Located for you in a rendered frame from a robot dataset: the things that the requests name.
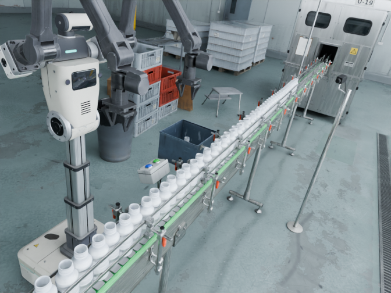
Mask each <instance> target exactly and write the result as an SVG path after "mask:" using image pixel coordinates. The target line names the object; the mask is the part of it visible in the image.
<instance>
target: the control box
mask: <svg viewBox="0 0 391 293"><path fill-rule="evenodd" d="M154 160H155V159H154ZM147 164H152V166H151V167H145V165H144V166H143V167H141V168H140V169H138V170H137V171H138V175H139V178H140V183H143V184H155V183H157V189H158V188H159V187H160V186H159V180H160V185H161V179H162V178H163V177H164V176H165V175H167V174H168V173H169V172H170V169H169V163H168V160H167V159H159V162H153V160H152V161H150V162H149V163H147ZM147 164H146V165H147Z"/></svg>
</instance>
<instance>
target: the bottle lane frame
mask: <svg viewBox="0 0 391 293"><path fill-rule="evenodd" d="M293 101H294V97H292V98H291V100H290V101H288V103H286V109H287V106H289V107H288V108H289V109H291V108H292V104H293ZM282 111H283V110H282V109H280V110H279V111H278V112H277V113H276V114H275V115H274V116H273V117H272V118H271V124H273V125H274V123H275V126H278V123H277V122H279V121H280V117H281V115H282ZM276 117H277V119H276ZM275 119H276V121H277V122H276V121H275ZM266 129H267V124H265V125H264V126H263V127H262V128H261V129H260V130H259V131H258V132H257V133H256V134H255V135H254V136H253V137H252V138H251V139H250V140H249V141H250V146H252V147H254V148H255V149H252V148H251V149H250V153H249V154H248V153H247V157H246V161H247V160H248V159H249V158H250V157H251V155H252V154H253V153H254V152H255V151H256V150H257V149H258V148H259V147H260V145H259V144H262V143H263V142H262V141H263V140H261V139H264V137H265V133H266ZM260 134H261V136H260ZM259 136H260V138H261V139H260V141H259V144H258V140H259ZM245 147H246V146H243V147H242V148H241V149H240V150H239V151H237V153H236V154H235V155H234V156H233V157H232V158H230V160H229V161H228V162H227V163H225V165H224V166H222V168H221V169H220V170H219V171H217V172H218V173H219V174H218V176H219V179H220V180H222V181H224V184H223V183H219V186H218V189H216V188H215V193H214V198H215V197H216V196H217V194H218V193H219V192H220V191H221V190H222V188H223V187H224V186H225V185H226V184H227V183H228V182H229V181H230V179H231V178H232V177H233V176H234V175H235V174H236V173H237V172H238V171H239V170H238V169H240V168H241V167H240V166H241V164H239V163H238V162H237V158H238V157H239V160H238V161H239V162H240V163H242V162H243V158H244V153H245V150H246V149H245ZM246 161H245V163H246ZM236 163H237V168H238V169H236V167H235V166H236ZM212 186H213V182H212V179H210V180H209V181H207V183H206V184H204V186H203V187H202V188H200V190H199V191H196V192H197V193H196V194H195V195H193V197H192V198H191V199H189V201H188V202H187V203H184V206H183V207H182V208H180V210H179V211H178V212H175V215H174V216H173V217H170V219H169V220H168V221H167V222H165V221H164V222H165V224H164V225H163V226H164V227H165V230H166V235H167V236H168V237H171V238H172V239H173V240H172V242H170V241H168V240H166V246H165V247H163V246H162V255H161V257H163V256H164V254H166V253H167V251H168V250H169V249H170V248H171V247H172V245H173V244H174V240H175V234H176V232H177V230H178V229H181V226H182V225H183V224H184V223H185V222H186V223H187V228H186V229H188V227H189V226H190V225H191V224H192V223H193V221H194V220H195V219H196V218H197V217H198V216H199V215H200V214H201V212H202V211H203V210H204V209H205V208H206V207H207V206H205V205H204V204H203V203H202V201H203V198H204V192H205V191H207V193H206V197H207V198H209V199H210V196H211V191H212ZM214 198H213V199H214ZM158 241H159V240H158V239H157V234H156V233H154V235H153V236H152V237H151V238H150V239H149V240H148V241H147V242H146V243H145V244H144V245H143V244H141V245H142V247H141V248H140V249H139V250H138V251H135V252H136V253H135V254H134V255H133V256H132V257H131V258H128V257H127V258H128V259H129V260H128V261H127V262H126V263H125V264H124V265H123V266H122V265H120V266H121V268H120V269H119V270H118V271H117V272H116V273H113V272H111V273H112V274H113V276H112V277H111V278H110V279H109V280H108V281H104V280H103V282H104V283H105V284H104V285H103V286H102V287H101V288H100V289H99V290H96V289H94V290H95V293H131V292H132V291H133V290H134V289H135V288H136V287H137V286H138V284H139V283H140V282H141V281H142V279H143V278H144V277H145V276H146V275H147V274H148V273H149V272H150V271H151V269H152V268H153V267H154V266H155V265H153V264H152V263H151V261H149V260H150V254H151V253H150V248H151V247H152V246H153V245H154V250H153V253H154V255H157V252H158Z"/></svg>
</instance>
